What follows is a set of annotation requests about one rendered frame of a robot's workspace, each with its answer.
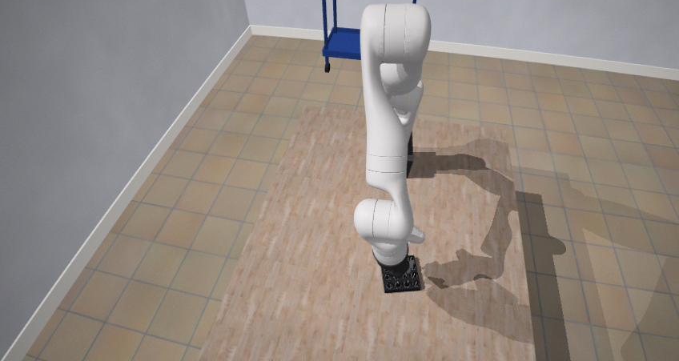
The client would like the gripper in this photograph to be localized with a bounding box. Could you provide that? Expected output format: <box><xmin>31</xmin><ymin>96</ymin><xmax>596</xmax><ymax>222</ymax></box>
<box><xmin>372</xmin><ymin>226</ymin><xmax>425</xmax><ymax>279</ymax></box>

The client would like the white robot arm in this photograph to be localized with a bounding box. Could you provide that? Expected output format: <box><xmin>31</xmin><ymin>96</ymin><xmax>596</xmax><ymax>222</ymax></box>
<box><xmin>354</xmin><ymin>3</ymin><xmax>431</xmax><ymax>258</ymax></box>

